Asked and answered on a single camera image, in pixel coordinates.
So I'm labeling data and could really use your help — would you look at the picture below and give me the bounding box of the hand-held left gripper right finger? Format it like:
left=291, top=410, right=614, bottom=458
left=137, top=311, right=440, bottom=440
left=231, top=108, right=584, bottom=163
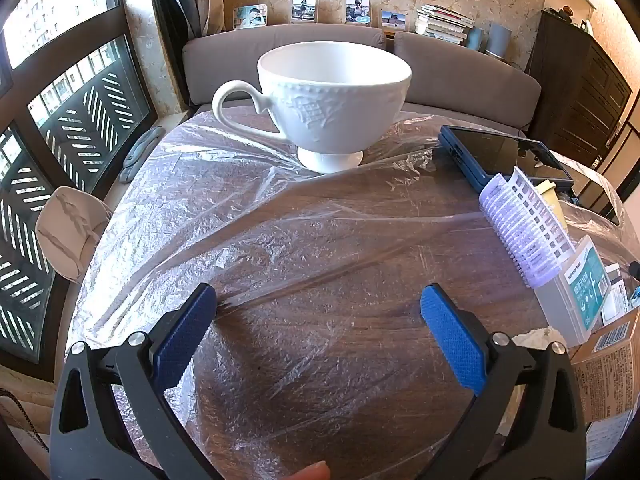
left=419, top=283, right=587, bottom=480

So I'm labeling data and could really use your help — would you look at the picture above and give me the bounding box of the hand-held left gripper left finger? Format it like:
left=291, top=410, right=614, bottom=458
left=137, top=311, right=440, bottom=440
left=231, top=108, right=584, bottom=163
left=50, top=282, right=218, bottom=480

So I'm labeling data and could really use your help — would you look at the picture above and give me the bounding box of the white tissue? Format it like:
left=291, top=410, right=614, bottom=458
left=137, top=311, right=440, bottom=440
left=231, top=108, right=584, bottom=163
left=510, top=327, right=568, bottom=351

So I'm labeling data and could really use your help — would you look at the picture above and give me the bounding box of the clear plastic box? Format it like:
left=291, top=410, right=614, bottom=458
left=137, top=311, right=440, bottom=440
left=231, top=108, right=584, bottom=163
left=532, top=236, right=613, bottom=346

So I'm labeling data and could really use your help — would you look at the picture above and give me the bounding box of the brown cardboard box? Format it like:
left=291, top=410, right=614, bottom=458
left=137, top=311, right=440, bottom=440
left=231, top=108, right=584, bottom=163
left=570, top=307, right=640, bottom=463

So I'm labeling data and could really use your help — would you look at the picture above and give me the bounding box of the person's left hand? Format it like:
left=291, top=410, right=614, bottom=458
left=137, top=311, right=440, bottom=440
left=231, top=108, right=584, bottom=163
left=287, top=461, right=331, bottom=480

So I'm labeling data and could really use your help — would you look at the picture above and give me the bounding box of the white chair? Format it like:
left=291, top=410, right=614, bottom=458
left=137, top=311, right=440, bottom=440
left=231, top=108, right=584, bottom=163
left=35, top=186, right=113, bottom=283

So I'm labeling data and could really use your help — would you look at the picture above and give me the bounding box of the clear plastic table cover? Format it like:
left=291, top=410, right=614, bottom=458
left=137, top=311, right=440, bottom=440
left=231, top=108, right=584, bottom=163
left=65, top=107, right=640, bottom=466

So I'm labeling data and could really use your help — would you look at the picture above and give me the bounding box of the grey fabric slipper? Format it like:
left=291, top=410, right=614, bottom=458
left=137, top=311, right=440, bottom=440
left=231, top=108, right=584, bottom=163
left=119, top=127, right=166, bottom=182

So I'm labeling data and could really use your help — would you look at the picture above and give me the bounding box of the blue cased tablet device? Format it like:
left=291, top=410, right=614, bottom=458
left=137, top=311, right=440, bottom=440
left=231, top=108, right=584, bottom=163
left=438, top=125, right=575, bottom=195

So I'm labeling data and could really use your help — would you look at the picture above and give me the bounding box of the white embossed cup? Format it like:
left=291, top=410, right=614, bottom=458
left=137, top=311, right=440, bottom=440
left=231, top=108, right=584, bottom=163
left=211, top=41, right=412, bottom=174

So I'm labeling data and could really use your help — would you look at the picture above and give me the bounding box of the dark wooden cabinet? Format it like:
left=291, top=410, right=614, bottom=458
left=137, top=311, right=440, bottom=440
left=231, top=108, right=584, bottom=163
left=527, top=10, right=636, bottom=171

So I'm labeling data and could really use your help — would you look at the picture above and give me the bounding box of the grey sofa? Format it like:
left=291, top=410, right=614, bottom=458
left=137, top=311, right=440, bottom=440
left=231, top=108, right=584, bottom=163
left=181, top=24, right=543, bottom=136

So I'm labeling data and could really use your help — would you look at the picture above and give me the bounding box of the large grey speaker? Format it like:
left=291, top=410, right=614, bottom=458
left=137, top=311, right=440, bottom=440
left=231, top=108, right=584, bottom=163
left=486, top=22, right=512, bottom=58

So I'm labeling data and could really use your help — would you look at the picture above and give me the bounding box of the stack of books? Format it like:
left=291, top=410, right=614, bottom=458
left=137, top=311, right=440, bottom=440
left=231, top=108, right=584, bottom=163
left=414, top=4, right=475, bottom=45

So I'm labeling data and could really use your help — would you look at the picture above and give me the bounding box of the brown curtain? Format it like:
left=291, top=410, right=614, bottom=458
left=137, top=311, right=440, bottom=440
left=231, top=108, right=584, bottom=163
left=147, top=0, right=223, bottom=106

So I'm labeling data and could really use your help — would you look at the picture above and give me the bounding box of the dark framed window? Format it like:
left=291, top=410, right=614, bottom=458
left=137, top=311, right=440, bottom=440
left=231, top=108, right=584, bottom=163
left=0, top=0, right=161, bottom=376

